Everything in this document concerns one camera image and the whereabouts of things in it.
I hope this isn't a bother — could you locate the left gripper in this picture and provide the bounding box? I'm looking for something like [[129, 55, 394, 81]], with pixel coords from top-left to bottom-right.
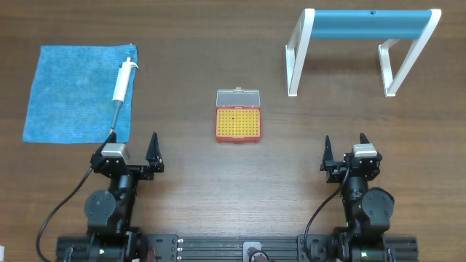
[[90, 131, 165, 181]]

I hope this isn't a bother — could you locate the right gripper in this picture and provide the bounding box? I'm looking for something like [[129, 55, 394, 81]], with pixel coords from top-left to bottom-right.
[[320, 132, 384, 184]]

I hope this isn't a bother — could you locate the white pipette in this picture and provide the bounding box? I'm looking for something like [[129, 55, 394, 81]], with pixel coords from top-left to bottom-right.
[[108, 55, 141, 135]]

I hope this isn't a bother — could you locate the blue cloth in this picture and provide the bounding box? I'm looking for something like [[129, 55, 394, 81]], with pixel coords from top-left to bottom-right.
[[22, 44, 139, 144]]

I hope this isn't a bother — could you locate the red and yellow tip box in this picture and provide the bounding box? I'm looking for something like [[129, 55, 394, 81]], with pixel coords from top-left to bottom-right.
[[215, 86, 263, 144]]

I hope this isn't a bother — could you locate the white and blue stand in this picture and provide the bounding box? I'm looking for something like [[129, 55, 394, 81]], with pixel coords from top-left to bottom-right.
[[285, 7, 443, 98]]

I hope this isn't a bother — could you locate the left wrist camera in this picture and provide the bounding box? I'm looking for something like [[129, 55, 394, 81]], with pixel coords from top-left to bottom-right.
[[100, 143, 131, 162]]

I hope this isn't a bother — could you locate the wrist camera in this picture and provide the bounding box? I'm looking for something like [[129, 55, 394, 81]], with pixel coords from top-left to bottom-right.
[[351, 143, 379, 159], [100, 143, 131, 162]]

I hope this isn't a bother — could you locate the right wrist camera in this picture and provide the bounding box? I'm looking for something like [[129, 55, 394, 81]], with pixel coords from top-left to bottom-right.
[[351, 143, 379, 159]]

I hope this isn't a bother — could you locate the black cable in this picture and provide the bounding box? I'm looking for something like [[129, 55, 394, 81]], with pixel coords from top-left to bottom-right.
[[35, 165, 95, 262], [303, 165, 351, 258]]

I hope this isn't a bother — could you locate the mounting rail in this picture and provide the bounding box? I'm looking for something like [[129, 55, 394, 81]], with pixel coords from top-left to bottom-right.
[[55, 234, 419, 262]]

